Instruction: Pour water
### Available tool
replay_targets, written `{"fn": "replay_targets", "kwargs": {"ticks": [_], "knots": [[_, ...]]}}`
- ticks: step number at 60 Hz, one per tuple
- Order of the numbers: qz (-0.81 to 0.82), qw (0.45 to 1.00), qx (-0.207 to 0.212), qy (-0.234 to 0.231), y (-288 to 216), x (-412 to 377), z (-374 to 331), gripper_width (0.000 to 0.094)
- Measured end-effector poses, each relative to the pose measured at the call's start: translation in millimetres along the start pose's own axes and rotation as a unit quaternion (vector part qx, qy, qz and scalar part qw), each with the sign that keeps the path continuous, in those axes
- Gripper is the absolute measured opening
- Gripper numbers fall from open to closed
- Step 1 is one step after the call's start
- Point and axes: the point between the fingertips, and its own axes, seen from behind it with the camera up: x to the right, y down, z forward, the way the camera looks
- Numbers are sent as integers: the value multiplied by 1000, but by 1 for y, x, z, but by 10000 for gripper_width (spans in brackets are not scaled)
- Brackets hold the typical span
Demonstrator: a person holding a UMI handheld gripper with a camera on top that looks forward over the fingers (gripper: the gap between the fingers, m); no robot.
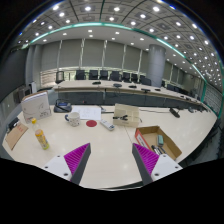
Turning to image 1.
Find red round coaster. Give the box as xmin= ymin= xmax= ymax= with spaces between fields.
xmin=86 ymin=120 xmax=97 ymax=127

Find long curved conference desk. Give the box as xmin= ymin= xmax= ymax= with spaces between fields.
xmin=53 ymin=80 xmax=205 ymax=109

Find brown flat cardboard piece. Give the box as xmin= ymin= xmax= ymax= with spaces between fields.
xmin=6 ymin=123 xmax=28 ymax=150

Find black device on table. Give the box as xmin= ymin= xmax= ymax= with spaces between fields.
xmin=169 ymin=108 xmax=180 ymax=118

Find black scissors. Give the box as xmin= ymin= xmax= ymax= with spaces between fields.
xmin=113 ymin=115 xmax=128 ymax=121

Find grey round pillar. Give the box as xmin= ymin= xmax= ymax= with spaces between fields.
xmin=146 ymin=44 xmax=166 ymax=87

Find teal item in box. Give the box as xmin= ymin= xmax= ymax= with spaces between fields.
xmin=157 ymin=135 xmax=164 ymax=146

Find beige cardboard box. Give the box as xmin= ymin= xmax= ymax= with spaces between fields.
xmin=113 ymin=104 xmax=140 ymax=128

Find black marker in box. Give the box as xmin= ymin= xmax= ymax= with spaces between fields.
xmin=151 ymin=145 xmax=161 ymax=155

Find white remote control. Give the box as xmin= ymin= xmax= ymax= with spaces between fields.
xmin=100 ymin=119 xmax=115 ymax=131

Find white patterned mug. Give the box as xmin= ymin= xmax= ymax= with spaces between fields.
xmin=65 ymin=112 xmax=80 ymax=127

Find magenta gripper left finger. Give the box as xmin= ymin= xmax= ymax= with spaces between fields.
xmin=43 ymin=142 xmax=92 ymax=186

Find open brown cardboard box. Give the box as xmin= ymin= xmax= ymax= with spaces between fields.
xmin=135 ymin=126 xmax=182 ymax=160

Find black desk telephone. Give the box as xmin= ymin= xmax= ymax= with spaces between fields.
xmin=54 ymin=99 xmax=72 ymax=113

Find white paper sheet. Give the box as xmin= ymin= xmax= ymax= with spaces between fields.
xmin=72 ymin=106 xmax=101 ymax=120

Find yellow drink bottle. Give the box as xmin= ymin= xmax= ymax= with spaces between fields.
xmin=31 ymin=118 xmax=49 ymax=150

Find white carton box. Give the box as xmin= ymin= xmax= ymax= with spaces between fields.
xmin=21 ymin=91 xmax=51 ymax=123

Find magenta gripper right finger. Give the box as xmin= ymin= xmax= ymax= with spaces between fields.
xmin=131 ymin=142 xmax=183 ymax=187

